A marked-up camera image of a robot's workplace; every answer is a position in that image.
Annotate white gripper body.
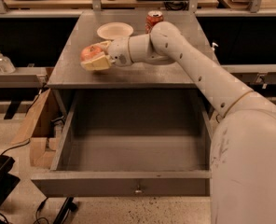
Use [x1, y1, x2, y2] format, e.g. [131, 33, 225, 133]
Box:
[107, 36, 132, 67]

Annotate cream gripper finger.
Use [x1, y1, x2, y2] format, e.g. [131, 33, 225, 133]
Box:
[94, 40, 111, 51]
[81, 55, 111, 71]

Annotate red apple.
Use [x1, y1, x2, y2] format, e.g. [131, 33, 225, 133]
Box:
[80, 45, 103, 62]

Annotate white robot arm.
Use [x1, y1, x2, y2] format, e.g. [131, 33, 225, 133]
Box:
[80, 21, 276, 224]

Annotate grey open top drawer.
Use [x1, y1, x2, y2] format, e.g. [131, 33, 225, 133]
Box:
[32, 89, 212, 197]

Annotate white bowl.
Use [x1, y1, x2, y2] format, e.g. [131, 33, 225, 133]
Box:
[97, 22, 133, 40]

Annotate grey cabinet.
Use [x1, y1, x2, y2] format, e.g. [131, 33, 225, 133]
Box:
[47, 9, 229, 119]

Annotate red soda can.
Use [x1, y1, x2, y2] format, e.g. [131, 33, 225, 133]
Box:
[145, 10, 164, 34]

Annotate cardboard box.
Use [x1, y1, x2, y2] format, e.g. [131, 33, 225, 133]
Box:
[11, 88, 63, 168]

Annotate small white pump bottle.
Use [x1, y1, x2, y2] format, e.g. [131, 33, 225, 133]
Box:
[212, 42, 218, 51]

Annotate clear sanitizer bottle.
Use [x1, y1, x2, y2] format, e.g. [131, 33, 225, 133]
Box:
[0, 51, 16, 74]

